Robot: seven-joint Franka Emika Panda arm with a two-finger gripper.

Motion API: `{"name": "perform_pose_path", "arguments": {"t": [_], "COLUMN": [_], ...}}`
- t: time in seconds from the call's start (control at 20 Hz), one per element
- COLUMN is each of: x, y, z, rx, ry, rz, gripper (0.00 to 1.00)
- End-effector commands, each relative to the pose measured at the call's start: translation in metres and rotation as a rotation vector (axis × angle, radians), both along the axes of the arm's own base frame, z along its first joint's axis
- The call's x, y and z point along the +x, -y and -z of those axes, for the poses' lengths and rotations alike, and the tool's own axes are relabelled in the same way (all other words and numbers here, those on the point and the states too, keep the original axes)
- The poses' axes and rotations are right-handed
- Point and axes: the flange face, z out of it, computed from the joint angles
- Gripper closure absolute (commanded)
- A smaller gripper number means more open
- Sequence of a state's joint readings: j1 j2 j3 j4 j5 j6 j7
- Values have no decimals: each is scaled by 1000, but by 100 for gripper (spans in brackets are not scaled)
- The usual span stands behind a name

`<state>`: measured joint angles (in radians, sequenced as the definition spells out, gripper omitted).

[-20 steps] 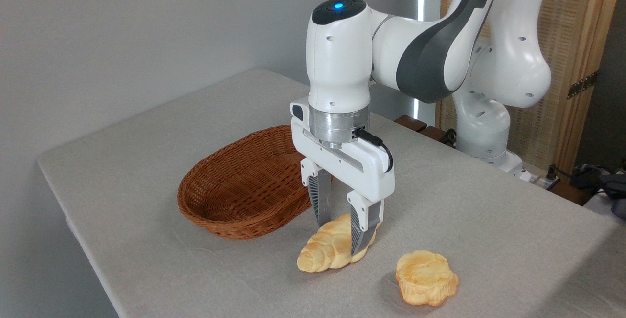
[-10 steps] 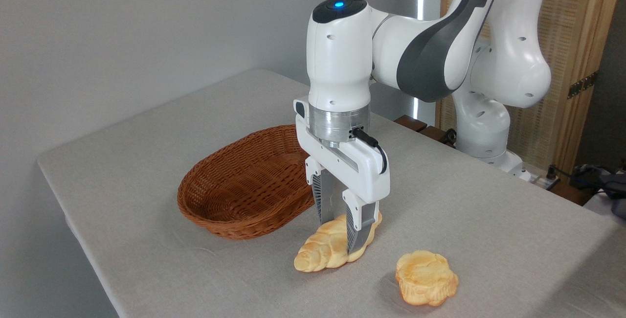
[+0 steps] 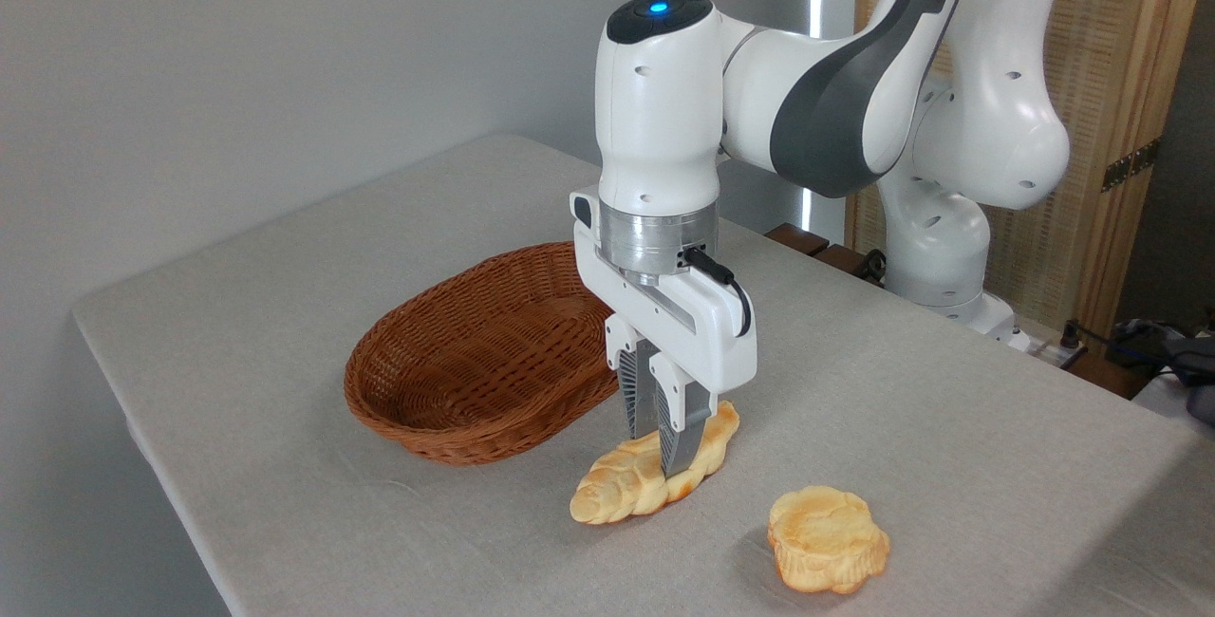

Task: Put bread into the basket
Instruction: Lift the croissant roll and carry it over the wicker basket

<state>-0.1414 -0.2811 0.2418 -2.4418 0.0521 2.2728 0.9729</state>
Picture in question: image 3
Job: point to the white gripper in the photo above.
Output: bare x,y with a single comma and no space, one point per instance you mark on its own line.
702,327

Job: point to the long braided bread loaf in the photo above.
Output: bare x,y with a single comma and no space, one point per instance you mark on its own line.
617,494

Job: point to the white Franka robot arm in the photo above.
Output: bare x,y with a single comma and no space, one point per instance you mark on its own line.
664,104

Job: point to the round golden bread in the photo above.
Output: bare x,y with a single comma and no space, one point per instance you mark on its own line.
824,536

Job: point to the brown oval wicker basket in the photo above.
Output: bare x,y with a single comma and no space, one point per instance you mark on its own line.
446,389

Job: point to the dark brown wooden block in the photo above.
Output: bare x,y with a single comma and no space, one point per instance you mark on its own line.
797,238
840,259

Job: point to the grey tablecloth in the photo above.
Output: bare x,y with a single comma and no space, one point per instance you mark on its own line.
949,408

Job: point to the white power strip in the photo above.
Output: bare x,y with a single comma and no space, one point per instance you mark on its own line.
1039,347

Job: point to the dark bundle of equipment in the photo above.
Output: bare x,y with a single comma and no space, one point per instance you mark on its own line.
1177,361

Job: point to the dark metal screen hinge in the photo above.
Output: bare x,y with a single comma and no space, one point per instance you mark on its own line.
1130,164

